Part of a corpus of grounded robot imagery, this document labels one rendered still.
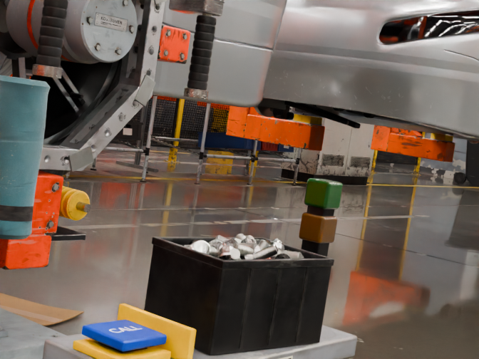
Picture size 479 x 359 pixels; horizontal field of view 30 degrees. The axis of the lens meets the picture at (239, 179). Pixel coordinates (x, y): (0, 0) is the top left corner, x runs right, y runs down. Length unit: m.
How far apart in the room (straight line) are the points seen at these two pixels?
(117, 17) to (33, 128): 0.24
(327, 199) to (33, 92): 0.51
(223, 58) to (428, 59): 1.78
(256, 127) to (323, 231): 4.59
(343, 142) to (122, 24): 8.47
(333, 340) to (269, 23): 1.28
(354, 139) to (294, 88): 6.04
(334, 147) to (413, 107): 5.93
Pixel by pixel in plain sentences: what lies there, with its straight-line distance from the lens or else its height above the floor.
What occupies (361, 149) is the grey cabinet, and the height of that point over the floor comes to 0.41.
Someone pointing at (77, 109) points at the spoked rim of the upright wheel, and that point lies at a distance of 1.84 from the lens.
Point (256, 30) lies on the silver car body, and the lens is 2.32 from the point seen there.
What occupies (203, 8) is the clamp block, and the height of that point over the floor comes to 0.91.
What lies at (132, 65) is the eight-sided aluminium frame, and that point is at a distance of 1.84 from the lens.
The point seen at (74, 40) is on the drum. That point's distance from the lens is 1.52.
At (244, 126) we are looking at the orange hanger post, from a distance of 5.92.
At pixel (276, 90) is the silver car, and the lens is 4.22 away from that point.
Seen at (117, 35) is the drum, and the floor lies 0.84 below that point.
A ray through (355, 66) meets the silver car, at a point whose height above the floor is 0.98.
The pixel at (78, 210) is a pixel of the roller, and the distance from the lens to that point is 1.75.
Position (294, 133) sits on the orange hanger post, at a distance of 5.68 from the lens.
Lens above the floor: 0.75
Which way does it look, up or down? 5 degrees down
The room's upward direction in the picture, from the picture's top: 8 degrees clockwise
